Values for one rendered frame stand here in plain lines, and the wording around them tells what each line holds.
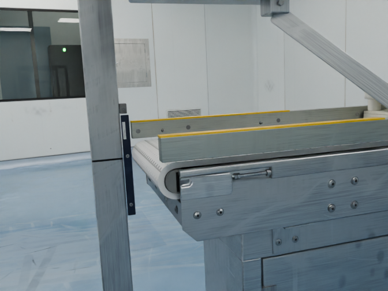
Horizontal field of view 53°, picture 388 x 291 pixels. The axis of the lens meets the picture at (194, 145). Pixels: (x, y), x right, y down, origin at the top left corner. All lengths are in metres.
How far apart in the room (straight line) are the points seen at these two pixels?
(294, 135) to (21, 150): 5.15
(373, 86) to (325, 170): 0.13
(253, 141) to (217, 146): 0.05
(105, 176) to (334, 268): 0.44
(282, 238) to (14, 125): 5.08
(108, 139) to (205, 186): 0.31
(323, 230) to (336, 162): 0.13
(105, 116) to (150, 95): 5.07
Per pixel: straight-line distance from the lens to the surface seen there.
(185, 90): 6.02
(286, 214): 0.57
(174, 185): 0.51
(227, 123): 0.80
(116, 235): 0.81
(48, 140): 5.57
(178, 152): 0.49
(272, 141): 0.54
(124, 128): 0.76
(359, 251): 0.74
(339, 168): 0.60
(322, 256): 0.70
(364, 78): 0.55
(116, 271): 0.84
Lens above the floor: 0.91
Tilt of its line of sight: 8 degrees down
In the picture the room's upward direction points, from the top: 3 degrees counter-clockwise
